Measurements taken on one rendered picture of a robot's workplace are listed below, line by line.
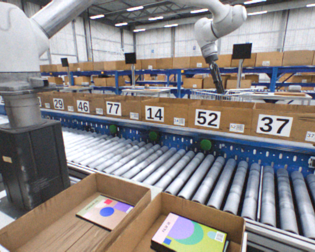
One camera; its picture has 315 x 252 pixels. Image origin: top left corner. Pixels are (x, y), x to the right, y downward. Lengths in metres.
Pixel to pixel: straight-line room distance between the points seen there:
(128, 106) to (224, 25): 0.88
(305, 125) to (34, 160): 1.27
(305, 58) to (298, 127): 4.58
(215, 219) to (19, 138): 0.69
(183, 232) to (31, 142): 0.59
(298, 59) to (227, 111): 4.61
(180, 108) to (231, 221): 0.86
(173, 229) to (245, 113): 0.82
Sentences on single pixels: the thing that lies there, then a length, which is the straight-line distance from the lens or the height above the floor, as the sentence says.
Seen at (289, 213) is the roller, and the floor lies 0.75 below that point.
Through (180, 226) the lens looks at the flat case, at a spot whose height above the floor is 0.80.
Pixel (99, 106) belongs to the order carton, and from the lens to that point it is 1.80.
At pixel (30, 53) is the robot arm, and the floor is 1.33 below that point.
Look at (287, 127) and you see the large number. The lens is 1.26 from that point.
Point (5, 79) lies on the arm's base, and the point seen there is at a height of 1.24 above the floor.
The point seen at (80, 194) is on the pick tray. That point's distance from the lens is 0.87.
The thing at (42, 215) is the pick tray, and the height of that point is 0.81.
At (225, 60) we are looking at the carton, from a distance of 5.86.
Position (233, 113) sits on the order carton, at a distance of 1.26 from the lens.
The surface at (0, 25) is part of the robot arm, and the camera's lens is 0.81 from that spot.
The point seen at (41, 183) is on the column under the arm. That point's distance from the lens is 0.87.
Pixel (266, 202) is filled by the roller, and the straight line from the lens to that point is 0.94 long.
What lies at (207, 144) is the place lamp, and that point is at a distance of 1.26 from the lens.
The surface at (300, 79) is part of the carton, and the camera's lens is 9.97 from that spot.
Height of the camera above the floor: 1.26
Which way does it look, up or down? 16 degrees down
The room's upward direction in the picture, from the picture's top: 1 degrees counter-clockwise
